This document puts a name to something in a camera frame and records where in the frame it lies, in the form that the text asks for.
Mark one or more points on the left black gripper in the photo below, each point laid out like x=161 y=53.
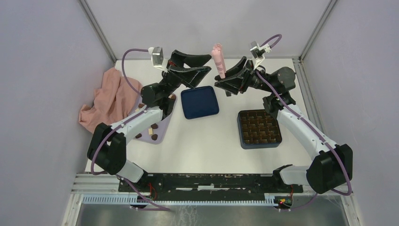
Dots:
x=192 y=76

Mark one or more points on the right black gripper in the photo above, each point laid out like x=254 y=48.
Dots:
x=238 y=82

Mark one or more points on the pink handled tongs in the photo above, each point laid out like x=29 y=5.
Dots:
x=217 y=55

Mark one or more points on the lilac tray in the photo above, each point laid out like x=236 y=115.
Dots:
x=156 y=134

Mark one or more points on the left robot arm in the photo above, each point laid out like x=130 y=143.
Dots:
x=108 y=148

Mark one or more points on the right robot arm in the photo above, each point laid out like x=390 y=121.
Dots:
x=331 y=167

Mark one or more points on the blue chocolate box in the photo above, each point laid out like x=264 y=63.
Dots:
x=257 y=129

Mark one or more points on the dark blue box lid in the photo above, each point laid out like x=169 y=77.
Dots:
x=199 y=102

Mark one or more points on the pink cloth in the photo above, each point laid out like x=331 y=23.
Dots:
x=113 y=102

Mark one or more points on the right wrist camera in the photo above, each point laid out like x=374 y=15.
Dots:
x=258 y=53

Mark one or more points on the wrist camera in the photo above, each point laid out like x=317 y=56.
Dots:
x=157 y=58
x=258 y=53

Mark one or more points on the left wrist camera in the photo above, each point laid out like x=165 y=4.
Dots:
x=157 y=58

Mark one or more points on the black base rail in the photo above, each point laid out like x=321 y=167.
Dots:
x=208 y=187

